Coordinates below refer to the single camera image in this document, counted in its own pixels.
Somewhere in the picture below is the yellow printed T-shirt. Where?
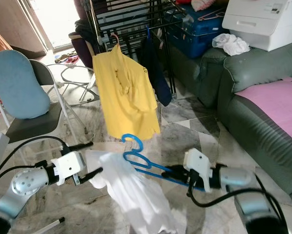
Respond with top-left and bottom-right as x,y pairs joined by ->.
92,44 -> 162,141

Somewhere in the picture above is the white folding chair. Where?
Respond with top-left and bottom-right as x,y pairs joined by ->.
0,58 -> 89,145

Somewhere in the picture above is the pink sofa cover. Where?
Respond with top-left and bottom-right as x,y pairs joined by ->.
233,77 -> 292,147

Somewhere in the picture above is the navy blue shirt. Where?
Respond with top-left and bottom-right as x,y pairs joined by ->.
138,36 -> 174,107

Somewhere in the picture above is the white plastic drawer box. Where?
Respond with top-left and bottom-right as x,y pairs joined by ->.
221,0 -> 292,52

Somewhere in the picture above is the blue hard suitcase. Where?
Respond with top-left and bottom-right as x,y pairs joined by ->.
165,7 -> 228,59

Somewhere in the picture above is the white shirt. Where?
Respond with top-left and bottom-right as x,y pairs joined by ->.
89,151 -> 187,234

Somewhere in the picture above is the dark purple bag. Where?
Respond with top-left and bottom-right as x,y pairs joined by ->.
70,19 -> 98,69

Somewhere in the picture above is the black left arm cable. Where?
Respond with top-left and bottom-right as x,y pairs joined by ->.
0,135 -> 71,187

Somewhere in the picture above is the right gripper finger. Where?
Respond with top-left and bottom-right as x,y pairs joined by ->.
161,165 -> 186,178

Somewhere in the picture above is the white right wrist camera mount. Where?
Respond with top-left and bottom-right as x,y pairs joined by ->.
183,147 -> 211,192

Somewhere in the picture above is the dark green sofa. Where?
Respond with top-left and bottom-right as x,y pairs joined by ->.
165,44 -> 292,211

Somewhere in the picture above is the blue chair cushion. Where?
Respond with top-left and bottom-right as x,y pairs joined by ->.
0,50 -> 52,119

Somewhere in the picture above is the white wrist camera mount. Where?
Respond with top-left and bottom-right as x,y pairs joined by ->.
53,150 -> 86,186
183,147 -> 211,192

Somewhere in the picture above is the pink plastic hanger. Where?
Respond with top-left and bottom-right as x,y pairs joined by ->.
110,33 -> 121,46
196,8 -> 226,21

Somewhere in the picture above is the white pink printed pillow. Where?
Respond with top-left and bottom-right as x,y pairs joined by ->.
190,0 -> 216,12

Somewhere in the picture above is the black drying rack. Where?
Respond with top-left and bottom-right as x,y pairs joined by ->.
84,0 -> 221,94

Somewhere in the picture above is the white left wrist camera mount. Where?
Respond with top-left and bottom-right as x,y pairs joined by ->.
53,150 -> 86,186

